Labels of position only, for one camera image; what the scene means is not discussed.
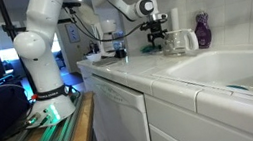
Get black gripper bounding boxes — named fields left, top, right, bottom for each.
left=144, top=17, right=168, bottom=49

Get glass coffee carafe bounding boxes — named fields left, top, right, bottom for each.
left=160, top=27, right=201, bottom=59

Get white paper towel roll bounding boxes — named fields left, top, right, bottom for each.
left=168, top=6, right=182, bottom=32

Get clear water bottle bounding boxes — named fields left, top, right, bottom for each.
left=110, top=29, right=129, bottom=60

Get purple dish soap bottle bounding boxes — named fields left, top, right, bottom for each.
left=191, top=10, right=215, bottom=51

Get grey counter mat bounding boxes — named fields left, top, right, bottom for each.
left=91, top=55, right=124, bottom=70

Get small white bowl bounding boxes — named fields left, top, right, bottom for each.
left=85, top=52, right=104, bottom=64

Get white kitchen sink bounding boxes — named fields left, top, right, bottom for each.
left=149, top=44, right=253, bottom=124

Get white dishwasher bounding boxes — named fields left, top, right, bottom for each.
left=81, top=67, right=151, bottom=141

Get teal item in sink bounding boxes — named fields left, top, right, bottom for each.
left=226, top=82, right=250, bottom=95

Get white sink cabinet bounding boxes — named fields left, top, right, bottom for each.
left=143, top=78, right=253, bottom=141

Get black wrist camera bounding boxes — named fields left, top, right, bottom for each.
left=139, top=22, right=152, bottom=33

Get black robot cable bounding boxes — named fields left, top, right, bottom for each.
left=62, top=0, right=150, bottom=49

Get framed wall picture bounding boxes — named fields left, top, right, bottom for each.
left=64, top=21, right=82, bottom=45

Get black camera stand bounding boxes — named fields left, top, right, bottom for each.
left=0, top=0, right=76, bottom=43

